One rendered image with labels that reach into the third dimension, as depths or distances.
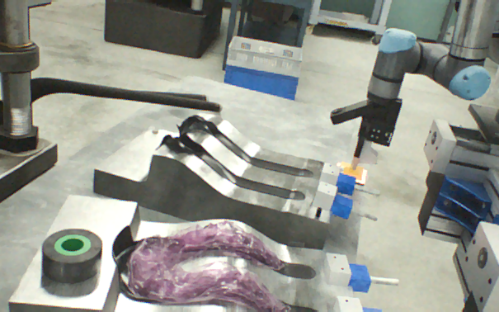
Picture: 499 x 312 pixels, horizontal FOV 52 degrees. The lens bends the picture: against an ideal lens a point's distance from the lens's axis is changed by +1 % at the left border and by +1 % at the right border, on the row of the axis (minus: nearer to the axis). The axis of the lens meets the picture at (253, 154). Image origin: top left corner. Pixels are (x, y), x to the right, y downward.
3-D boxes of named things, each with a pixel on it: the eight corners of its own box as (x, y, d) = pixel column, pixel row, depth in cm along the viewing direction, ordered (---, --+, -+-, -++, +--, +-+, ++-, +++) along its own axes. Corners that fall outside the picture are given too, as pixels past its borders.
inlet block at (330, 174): (376, 198, 115) (383, 177, 113) (375, 209, 111) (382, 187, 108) (319, 182, 117) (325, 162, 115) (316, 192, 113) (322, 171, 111)
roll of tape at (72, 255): (36, 253, 74) (35, 234, 72) (92, 242, 78) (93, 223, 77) (49, 290, 68) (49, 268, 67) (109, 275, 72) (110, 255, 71)
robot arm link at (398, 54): (427, 38, 115) (393, 34, 113) (411, 84, 120) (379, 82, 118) (410, 29, 122) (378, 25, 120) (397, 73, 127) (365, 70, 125)
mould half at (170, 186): (335, 199, 125) (349, 150, 119) (319, 261, 102) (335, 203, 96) (147, 147, 133) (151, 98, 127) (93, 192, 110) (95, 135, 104)
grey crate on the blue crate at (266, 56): (300, 65, 446) (303, 48, 439) (298, 79, 409) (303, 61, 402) (231, 52, 447) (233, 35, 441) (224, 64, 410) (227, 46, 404)
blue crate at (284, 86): (295, 87, 455) (300, 63, 446) (294, 103, 418) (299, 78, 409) (228, 75, 457) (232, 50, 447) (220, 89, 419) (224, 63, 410)
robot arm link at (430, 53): (463, 87, 120) (421, 84, 117) (437, 72, 129) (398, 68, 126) (475, 54, 116) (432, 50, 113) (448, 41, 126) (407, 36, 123)
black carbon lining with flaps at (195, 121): (313, 178, 117) (322, 142, 113) (300, 213, 103) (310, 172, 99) (173, 140, 123) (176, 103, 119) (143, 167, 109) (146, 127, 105)
